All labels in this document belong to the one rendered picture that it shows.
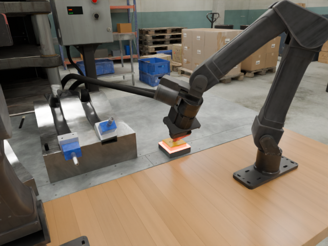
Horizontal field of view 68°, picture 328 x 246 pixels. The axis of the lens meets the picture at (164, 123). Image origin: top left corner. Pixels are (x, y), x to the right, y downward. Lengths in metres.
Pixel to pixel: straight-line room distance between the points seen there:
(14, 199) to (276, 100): 0.56
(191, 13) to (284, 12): 7.93
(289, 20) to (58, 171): 0.67
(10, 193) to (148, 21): 7.62
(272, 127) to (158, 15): 7.45
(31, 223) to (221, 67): 0.49
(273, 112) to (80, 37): 1.16
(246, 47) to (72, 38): 1.10
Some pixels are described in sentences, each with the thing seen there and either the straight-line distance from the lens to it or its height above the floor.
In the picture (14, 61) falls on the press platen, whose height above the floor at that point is 1.02.
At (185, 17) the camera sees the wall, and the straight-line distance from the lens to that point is 8.38.
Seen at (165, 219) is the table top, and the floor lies 0.80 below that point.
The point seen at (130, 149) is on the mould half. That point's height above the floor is 0.84.
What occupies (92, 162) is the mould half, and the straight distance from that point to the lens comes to 0.74.
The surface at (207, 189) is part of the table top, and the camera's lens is 0.66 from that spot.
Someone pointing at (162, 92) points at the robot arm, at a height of 1.03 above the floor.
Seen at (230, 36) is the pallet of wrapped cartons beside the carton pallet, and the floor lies 0.83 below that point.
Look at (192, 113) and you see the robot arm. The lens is 0.65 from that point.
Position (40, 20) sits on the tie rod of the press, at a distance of 1.37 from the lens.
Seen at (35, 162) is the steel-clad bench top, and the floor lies 0.80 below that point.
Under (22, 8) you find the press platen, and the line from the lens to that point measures 1.38.
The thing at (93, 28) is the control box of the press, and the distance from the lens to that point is 1.54.
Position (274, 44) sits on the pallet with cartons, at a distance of 5.66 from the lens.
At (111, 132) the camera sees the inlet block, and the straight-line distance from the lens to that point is 0.72.
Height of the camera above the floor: 1.22
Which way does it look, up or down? 24 degrees down
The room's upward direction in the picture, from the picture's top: 2 degrees counter-clockwise
